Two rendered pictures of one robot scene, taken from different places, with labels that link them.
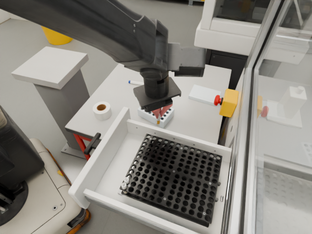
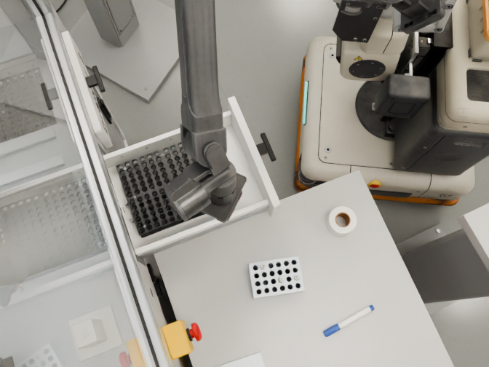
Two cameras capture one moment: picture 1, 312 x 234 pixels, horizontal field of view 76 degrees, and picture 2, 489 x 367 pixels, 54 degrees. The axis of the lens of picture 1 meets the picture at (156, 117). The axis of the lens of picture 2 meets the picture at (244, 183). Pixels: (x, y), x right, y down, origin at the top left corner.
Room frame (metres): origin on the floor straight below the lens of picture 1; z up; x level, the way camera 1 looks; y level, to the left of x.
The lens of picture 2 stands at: (0.56, -0.15, 1.98)
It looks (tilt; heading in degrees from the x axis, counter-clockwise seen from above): 74 degrees down; 134
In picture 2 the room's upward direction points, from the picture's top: 4 degrees clockwise
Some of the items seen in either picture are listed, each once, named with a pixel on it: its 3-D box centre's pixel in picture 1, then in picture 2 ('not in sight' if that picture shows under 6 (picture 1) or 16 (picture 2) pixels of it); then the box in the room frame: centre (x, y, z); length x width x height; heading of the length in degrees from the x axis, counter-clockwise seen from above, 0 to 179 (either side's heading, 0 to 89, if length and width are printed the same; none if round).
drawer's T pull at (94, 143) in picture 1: (96, 144); (263, 148); (0.31, 0.17, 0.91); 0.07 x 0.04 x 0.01; 160
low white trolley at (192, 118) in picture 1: (159, 141); (289, 323); (0.68, -0.02, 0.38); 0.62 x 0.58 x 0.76; 160
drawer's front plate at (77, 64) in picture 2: not in sight; (86, 89); (-0.11, -0.05, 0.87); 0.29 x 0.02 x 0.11; 160
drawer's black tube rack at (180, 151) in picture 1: (172, 176); (174, 186); (0.23, -0.05, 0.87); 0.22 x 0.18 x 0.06; 70
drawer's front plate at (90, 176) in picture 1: (107, 153); (252, 156); (0.30, 0.14, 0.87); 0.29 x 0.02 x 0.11; 160
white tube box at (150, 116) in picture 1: (155, 112); (276, 277); (0.55, 0.00, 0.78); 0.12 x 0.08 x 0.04; 57
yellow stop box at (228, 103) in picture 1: (227, 102); (179, 338); (0.50, -0.26, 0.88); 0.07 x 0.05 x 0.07; 160
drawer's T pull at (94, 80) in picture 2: not in sight; (94, 80); (-0.10, -0.02, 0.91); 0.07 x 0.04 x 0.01; 160
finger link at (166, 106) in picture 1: (155, 106); not in sight; (0.36, 0.00, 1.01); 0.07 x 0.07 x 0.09; 23
